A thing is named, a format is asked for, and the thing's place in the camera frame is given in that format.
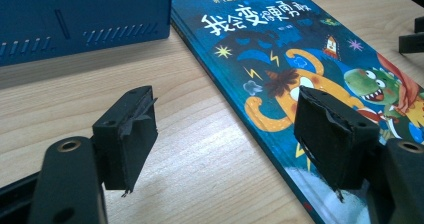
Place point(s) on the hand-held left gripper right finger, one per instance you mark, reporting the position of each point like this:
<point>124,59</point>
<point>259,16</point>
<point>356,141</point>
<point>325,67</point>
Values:
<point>330,140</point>

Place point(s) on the blue plastic book rack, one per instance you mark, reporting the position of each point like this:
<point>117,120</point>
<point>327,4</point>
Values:
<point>76,17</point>

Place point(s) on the blue picture book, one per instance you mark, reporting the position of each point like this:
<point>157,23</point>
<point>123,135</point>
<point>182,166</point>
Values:
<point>266,67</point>

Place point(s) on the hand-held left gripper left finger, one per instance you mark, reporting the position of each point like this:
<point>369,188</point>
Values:
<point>125,144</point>

